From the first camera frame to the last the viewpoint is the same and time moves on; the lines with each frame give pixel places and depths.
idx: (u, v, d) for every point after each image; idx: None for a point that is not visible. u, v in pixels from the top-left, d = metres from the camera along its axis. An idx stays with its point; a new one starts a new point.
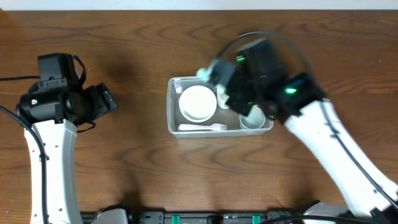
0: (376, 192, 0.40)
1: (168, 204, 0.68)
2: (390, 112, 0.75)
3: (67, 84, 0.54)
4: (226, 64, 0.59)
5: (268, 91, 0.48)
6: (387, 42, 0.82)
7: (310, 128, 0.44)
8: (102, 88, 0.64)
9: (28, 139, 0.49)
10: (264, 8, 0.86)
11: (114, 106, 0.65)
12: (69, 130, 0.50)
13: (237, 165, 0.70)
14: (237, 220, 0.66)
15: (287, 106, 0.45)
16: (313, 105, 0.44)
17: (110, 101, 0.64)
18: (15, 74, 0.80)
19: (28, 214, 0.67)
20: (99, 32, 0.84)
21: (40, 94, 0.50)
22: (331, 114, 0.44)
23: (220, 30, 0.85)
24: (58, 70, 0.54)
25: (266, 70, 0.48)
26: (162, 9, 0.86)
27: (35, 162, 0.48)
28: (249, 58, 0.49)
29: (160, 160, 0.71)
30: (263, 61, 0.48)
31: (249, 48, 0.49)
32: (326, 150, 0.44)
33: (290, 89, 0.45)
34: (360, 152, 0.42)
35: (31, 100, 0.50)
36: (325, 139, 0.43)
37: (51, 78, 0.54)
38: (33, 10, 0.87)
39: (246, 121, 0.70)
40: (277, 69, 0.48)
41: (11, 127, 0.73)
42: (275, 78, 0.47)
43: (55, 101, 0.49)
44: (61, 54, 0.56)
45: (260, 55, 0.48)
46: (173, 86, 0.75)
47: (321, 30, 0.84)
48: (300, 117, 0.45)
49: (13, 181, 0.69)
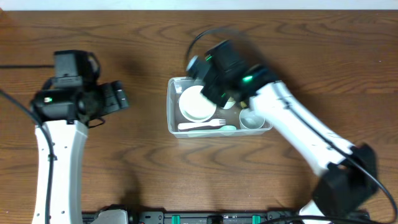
0: (329, 149, 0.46)
1: (168, 204, 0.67)
2: (390, 112, 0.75)
3: (82, 82, 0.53)
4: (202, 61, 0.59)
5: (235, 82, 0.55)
6: (387, 41, 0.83)
7: (267, 102, 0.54)
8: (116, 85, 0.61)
9: (39, 137, 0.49)
10: (263, 7, 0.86)
11: (125, 106, 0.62)
12: (79, 132, 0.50)
13: (237, 165, 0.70)
14: (237, 220, 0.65)
15: (246, 89, 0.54)
16: (267, 86, 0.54)
17: (122, 99, 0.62)
18: (14, 74, 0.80)
19: (27, 214, 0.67)
20: (99, 32, 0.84)
21: (55, 92, 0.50)
22: (283, 92, 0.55)
23: (220, 29, 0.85)
24: (73, 66, 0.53)
25: (231, 65, 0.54)
26: (163, 9, 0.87)
27: (43, 161, 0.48)
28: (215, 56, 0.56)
29: (160, 160, 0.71)
30: (227, 58, 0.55)
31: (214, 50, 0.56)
32: (286, 121, 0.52)
33: (246, 77, 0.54)
34: (310, 117, 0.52)
35: (45, 98, 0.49)
36: (280, 111, 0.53)
37: (66, 74, 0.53)
38: (33, 10, 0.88)
39: (246, 121, 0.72)
40: (239, 63, 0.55)
41: (13, 127, 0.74)
42: (238, 71, 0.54)
43: (68, 101, 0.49)
44: (76, 50, 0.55)
45: (225, 53, 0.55)
46: (173, 86, 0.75)
47: (321, 30, 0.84)
48: (259, 97, 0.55)
49: (13, 180, 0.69)
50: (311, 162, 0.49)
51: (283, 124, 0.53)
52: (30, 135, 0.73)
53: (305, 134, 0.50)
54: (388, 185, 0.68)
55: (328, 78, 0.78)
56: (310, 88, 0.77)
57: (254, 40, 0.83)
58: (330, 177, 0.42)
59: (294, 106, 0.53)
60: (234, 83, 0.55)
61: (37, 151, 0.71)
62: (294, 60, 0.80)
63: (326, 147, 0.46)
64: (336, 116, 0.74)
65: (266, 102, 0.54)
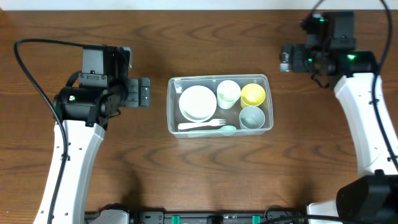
0: (389, 160, 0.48)
1: (168, 204, 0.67)
2: (390, 112, 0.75)
3: (107, 82, 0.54)
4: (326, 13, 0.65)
5: (333, 53, 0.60)
6: (387, 41, 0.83)
7: (356, 89, 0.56)
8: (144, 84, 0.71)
9: (56, 134, 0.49)
10: (263, 8, 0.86)
11: (145, 104, 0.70)
12: (96, 135, 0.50)
13: (237, 165, 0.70)
14: (237, 220, 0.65)
15: (346, 66, 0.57)
16: (367, 75, 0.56)
17: (145, 98, 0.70)
18: (14, 74, 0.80)
19: (27, 214, 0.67)
20: (99, 32, 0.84)
21: (79, 91, 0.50)
22: (378, 90, 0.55)
23: (220, 29, 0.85)
24: (99, 64, 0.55)
25: (339, 38, 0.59)
26: (163, 8, 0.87)
27: (56, 159, 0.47)
28: (328, 18, 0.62)
29: (160, 160, 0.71)
30: (342, 27, 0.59)
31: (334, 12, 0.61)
32: (364, 113, 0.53)
33: (350, 55, 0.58)
34: (392, 127, 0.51)
35: (69, 96, 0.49)
36: (364, 102, 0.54)
37: (92, 71, 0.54)
38: (33, 10, 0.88)
39: (246, 121, 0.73)
40: (349, 39, 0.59)
41: (13, 127, 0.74)
42: (344, 46, 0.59)
43: (90, 104, 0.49)
44: (104, 47, 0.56)
45: (341, 22, 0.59)
46: (173, 86, 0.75)
47: None
48: (352, 78, 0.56)
49: (13, 180, 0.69)
50: (359, 157, 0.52)
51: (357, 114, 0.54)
52: (30, 135, 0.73)
53: (374, 133, 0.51)
54: None
55: None
56: (311, 88, 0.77)
57: (254, 40, 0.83)
58: (375, 181, 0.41)
59: (380, 105, 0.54)
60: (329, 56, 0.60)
61: (37, 151, 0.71)
62: None
63: (387, 157, 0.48)
64: (336, 116, 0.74)
65: (354, 88, 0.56)
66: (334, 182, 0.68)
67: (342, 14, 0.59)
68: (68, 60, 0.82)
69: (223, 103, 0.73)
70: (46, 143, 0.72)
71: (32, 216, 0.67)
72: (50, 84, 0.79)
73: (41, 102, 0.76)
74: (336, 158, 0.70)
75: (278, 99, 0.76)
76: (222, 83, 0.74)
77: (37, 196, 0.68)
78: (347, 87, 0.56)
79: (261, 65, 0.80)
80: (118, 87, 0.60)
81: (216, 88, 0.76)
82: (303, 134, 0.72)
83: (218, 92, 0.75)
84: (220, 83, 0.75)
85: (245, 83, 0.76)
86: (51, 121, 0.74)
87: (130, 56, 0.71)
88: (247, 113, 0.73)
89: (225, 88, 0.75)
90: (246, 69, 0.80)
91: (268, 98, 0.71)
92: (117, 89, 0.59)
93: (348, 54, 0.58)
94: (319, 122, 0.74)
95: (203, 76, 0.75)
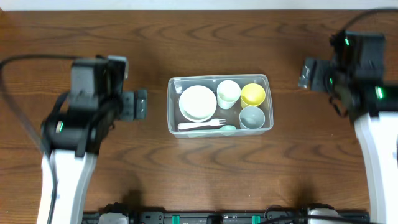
0: None
1: (168, 204, 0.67)
2: None
3: (96, 104, 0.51)
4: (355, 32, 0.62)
5: (357, 84, 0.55)
6: (386, 42, 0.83)
7: (380, 134, 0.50)
8: (139, 95, 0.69)
9: (45, 171, 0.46)
10: (263, 7, 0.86)
11: (140, 117, 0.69)
12: (87, 168, 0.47)
13: (237, 165, 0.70)
14: (237, 220, 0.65)
15: (370, 101, 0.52)
16: (392, 116, 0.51)
17: (140, 111, 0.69)
18: (14, 74, 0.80)
19: (27, 215, 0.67)
20: (99, 32, 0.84)
21: (68, 117, 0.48)
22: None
23: (220, 29, 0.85)
24: (89, 84, 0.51)
25: (365, 65, 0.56)
26: (162, 8, 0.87)
27: (45, 199, 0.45)
28: (356, 39, 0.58)
29: (160, 160, 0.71)
30: (370, 55, 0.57)
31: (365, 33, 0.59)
32: (385, 163, 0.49)
33: (379, 91, 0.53)
34: None
35: (56, 122, 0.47)
36: (388, 152, 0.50)
37: (81, 93, 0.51)
38: (33, 10, 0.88)
39: (246, 121, 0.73)
40: (375, 68, 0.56)
41: (13, 127, 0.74)
42: (369, 75, 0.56)
43: (79, 130, 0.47)
44: (95, 64, 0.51)
45: (368, 48, 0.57)
46: (173, 86, 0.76)
47: (321, 30, 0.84)
48: (377, 121, 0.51)
49: (13, 180, 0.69)
50: (371, 206, 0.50)
51: (375, 163, 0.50)
52: (30, 135, 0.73)
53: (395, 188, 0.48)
54: None
55: None
56: None
57: (254, 40, 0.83)
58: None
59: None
60: (353, 87, 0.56)
61: (37, 151, 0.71)
62: (294, 60, 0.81)
63: None
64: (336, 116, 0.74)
65: (380, 133, 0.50)
66: (334, 182, 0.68)
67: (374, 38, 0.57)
68: (68, 60, 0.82)
69: (223, 102, 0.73)
70: None
71: (32, 217, 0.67)
72: (49, 84, 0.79)
73: (41, 102, 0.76)
74: (336, 158, 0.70)
75: (278, 99, 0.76)
76: (222, 83, 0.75)
77: (37, 196, 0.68)
78: (370, 131, 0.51)
79: (261, 65, 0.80)
80: (111, 103, 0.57)
81: (216, 88, 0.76)
82: (303, 134, 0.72)
83: (218, 92, 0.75)
84: (220, 83, 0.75)
85: (244, 83, 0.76)
86: None
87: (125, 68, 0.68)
88: (247, 113, 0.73)
89: (225, 88, 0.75)
90: (246, 69, 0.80)
91: (269, 98, 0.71)
92: (110, 106, 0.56)
93: (376, 89, 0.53)
94: (319, 122, 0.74)
95: (203, 76, 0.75)
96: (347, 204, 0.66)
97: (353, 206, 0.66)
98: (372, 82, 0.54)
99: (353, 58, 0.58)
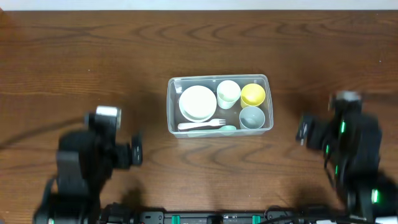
0: None
1: (168, 205, 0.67)
2: (390, 111, 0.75)
3: (87, 191, 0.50)
4: (355, 113, 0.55)
5: (352, 173, 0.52)
6: (386, 42, 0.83)
7: None
8: (135, 144, 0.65)
9: None
10: (263, 8, 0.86)
11: (137, 162, 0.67)
12: None
13: (237, 165, 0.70)
14: (237, 220, 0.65)
15: (368, 214, 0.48)
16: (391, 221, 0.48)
17: (136, 157, 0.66)
18: (14, 74, 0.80)
19: (27, 215, 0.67)
20: (99, 32, 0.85)
21: (60, 210, 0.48)
22: None
23: (219, 29, 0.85)
24: (78, 176, 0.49)
25: (361, 159, 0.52)
26: (163, 9, 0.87)
27: None
28: (352, 128, 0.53)
29: (160, 160, 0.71)
30: (367, 151, 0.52)
31: (360, 117, 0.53)
32: None
33: (375, 192, 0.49)
34: None
35: (48, 219, 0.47)
36: None
37: (69, 179, 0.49)
38: (34, 11, 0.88)
39: (246, 121, 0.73)
40: (370, 165, 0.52)
41: (13, 127, 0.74)
42: (365, 165, 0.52)
43: (72, 220, 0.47)
44: (80, 148, 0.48)
45: (365, 141, 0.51)
46: (173, 86, 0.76)
47: (321, 30, 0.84)
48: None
49: (13, 180, 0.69)
50: None
51: None
52: (30, 135, 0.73)
53: None
54: None
55: (328, 78, 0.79)
56: (310, 88, 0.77)
57: (254, 41, 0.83)
58: None
59: None
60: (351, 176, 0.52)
61: (37, 151, 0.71)
62: (294, 60, 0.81)
63: None
64: None
65: None
66: None
67: (366, 128, 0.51)
68: (68, 60, 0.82)
69: (223, 103, 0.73)
70: (46, 143, 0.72)
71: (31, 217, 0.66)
72: (49, 85, 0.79)
73: (41, 102, 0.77)
74: None
75: (278, 99, 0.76)
76: (222, 83, 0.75)
77: (36, 196, 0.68)
78: None
79: (261, 65, 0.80)
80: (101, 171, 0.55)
81: (216, 88, 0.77)
82: None
83: (218, 92, 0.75)
84: (220, 83, 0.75)
85: (245, 83, 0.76)
86: (51, 121, 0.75)
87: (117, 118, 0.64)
88: (247, 114, 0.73)
89: (225, 88, 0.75)
90: (246, 69, 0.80)
91: (269, 98, 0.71)
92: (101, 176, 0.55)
93: (374, 190, 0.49)
94: None
95: (203, 76, 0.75)
96: None
97: None
98: (369, 179, 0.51)
99: (349, 146, 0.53)
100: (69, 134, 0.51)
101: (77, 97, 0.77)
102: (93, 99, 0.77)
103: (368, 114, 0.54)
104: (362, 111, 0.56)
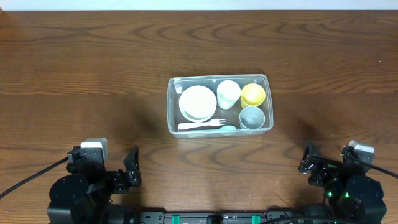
0: None
1: (168, 204, 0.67)
2: (390, 111, 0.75)
3: None
4: (362, 180, 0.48)
5: None
6: (386, 41, 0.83)
7: None
8: (129, 168, 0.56)
9: None
10: (263, 8, 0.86)
11: (135, 183, 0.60)
12: None
13: (237, 165, 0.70)
14: (237, 220, 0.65)
15: None
16: None
17: (134, 180, 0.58)
18: (14, 74, 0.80)
19: (27, 214, 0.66)
20: (99, 32, 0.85)
21: None
22: None
23: (220, 29, 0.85)
24: None
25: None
26: (163, 9, 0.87)
27: None
28: (355, 200, 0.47)
29: (160, 160, 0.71)
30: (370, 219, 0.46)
31: (367, 193, 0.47)
32: None
33: None
34: None
35: None
36: None
37: None
38: (34, 10, 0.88)
39: (246, 121, 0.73)
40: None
41: (13, 126, 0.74)
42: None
43: None
44: (73, 206, 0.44)
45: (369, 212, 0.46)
46: (173, 86, 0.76)
47: (321, 30, 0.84)
48: None
49: (12, 180, 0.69)
50: None
51: None
52: (30, 135, 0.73)
53: None
54: (388, 185, 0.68)
55: (328, 78, 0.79)
56: (310, 88, 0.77)
57: (254, 41, 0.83)
58: None
59: None
60: None
61: (37, 151, 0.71)
62: (294, 60, 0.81)
63: None
64: (336, 116, 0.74)
65: None
66: None
67: (369, 212, 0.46)
68: (68, 60, 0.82)
69: (223, 103, 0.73)
70: (46, 143, 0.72)
71: (32, 216, 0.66)
72: (49, 84, 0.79)
73: (41, 102, 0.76)
74: (336, 158, 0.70)
75: (278, 99, 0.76)
76: (222, 83, 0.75)
77: (37, 196, 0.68)
78: None
79: (261, 65, 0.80)
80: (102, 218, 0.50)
81: (216, 88, 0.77)
82: (303, 134, 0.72)
83: (218, 92, 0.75)
84: (220, 83, 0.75)
85: (245, 83, 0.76)
86: (50, 121, 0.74)
87: (106, 148, 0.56)
88: (247, 114, 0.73)
89: (225, 88, 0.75)
90: (246, 68, 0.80)
91: (269, 98, 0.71)
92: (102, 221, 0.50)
93: None
94: (319, 122, 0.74)
95: (203, 76, 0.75)
96: None
97: None
98: None
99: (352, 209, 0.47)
100: (61, 181, 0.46)
101: (77, 97, 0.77)
102: (93, 99, 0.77)
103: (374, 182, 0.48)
104: (370, 180, 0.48)
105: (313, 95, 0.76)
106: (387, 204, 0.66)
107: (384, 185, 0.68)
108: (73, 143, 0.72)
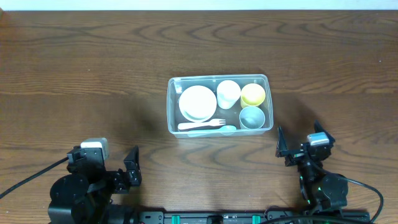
0: None
1: (168, 204, 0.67)
2: (390, 111, 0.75)
3: None
4: (333, 178, 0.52)
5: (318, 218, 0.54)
6: (386, 41, 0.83)
7: None
8: (129, 168, 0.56)
9: None
10: (263, 8, 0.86)
11: (136, 183, 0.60)
12: None
13: (237, 165, 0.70)
14: (237, 220, 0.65)
15: None
16: None
17: (134, 179, 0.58)
18: (15, 74, 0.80)
19: (27, 215, 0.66)
20: (99, 32, 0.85)
21: None
22: None
23: (220, 29, 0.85)
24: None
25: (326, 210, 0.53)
26: (163, 9, 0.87)
27: None
28: (324, 196, 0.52)
29: (160, 159, 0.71)
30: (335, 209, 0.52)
31: (336, 190, 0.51)
32: None
33: None
34: None
35: None
36: None
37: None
38: (34, 10, 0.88)
39: (246, 121, 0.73)
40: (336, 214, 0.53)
41: (13, 126, 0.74)
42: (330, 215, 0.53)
43: None
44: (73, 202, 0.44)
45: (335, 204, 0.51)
46: (173, 86, 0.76)
47: (321, 30, 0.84)
48: None
49: (13, 180, 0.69)
50: None
51: None
52: (29, 135, 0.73)
53: None
54: (388, 186, 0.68)
55: (328, 78, 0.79)
56: (310, 88, 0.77)
57: (254, 41, 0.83)
58: None
59: None
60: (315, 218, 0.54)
61: (37, 151, 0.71)
62: (294, 60, 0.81)
63: None
64: (336, 116, 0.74)
65: None
66: None
67: (336, 206, 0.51)
68: (69, 60, 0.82)
69: (223, 103, 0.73)
70: (46, 143, 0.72)
71: (32, 218, 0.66)
72: (49, 84, 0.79)
73: (41, 102, 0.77)
74: (336, 158, 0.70)
75: (278, 99, 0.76)
76: (222, 83, 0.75)
77: (37, 196, 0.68)
78: None
79: (261, 65, 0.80)
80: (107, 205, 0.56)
81: (216, 88, 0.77)
82: (303, 133, 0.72)
83: (218, 92, 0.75)
84: (219, 83, 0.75)
85: (245, 83, 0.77)
86: (50, 121, 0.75)
87: (106, 148, 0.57)
88: (247, 114, 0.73)
89: (224, 88, 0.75)
90: (246, 68, 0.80)
91: (269, 98, 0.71)
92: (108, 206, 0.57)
93: None
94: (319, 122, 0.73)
95: (203, 76, 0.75)
96: (349, 204, 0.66)
97: (354, 206, 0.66)
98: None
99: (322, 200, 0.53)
100: (61, 180, 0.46)
101: (77, 97, 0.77)
102: (93, 98, 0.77)
103: (342, 180, 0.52)
104: (341, 178, 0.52)
105: (313, 95, 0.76)
106: (387, 205, 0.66)
107: (384, 185, 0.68)
108: (73, 143, 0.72)
